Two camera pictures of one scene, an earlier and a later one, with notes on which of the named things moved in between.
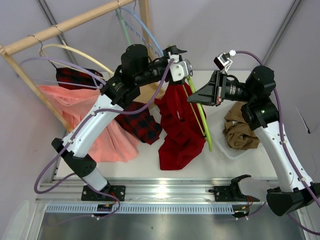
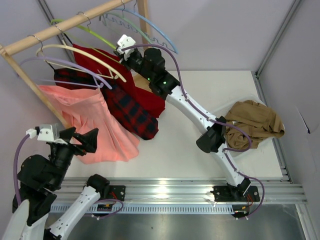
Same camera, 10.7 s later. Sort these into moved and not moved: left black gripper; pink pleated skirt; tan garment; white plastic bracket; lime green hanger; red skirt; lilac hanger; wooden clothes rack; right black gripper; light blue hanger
Moved: right black gripper; white plastic bracket; lime green hanger; left black gripper; red skirt; light blue hanger
Not moved: lilac hanger; wooden clothes rack; tan garment; pink pleated skirt
